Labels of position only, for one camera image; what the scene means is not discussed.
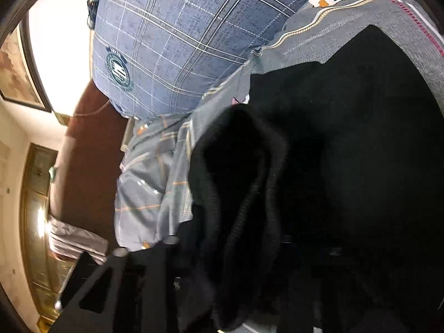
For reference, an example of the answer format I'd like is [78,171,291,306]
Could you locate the grey patterned bed sheet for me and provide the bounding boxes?
[114,0,443,251]

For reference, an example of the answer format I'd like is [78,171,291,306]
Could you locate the wooden door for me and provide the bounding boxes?
[20,143,73,322]

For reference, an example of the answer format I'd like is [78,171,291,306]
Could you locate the framed wall picture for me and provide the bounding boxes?
[1,15,53,113]

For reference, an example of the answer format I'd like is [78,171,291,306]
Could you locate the dark red headboard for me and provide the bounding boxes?
[50,81,127,249]

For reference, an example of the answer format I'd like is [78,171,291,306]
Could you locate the black pants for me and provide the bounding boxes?
[188,26,443,332]

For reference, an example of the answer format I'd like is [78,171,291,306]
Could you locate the blue plaid pillow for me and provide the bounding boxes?
[88,0,308,118]

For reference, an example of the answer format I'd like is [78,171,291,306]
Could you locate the wooden bed frame edge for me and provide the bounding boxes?
[120,117,135,153]

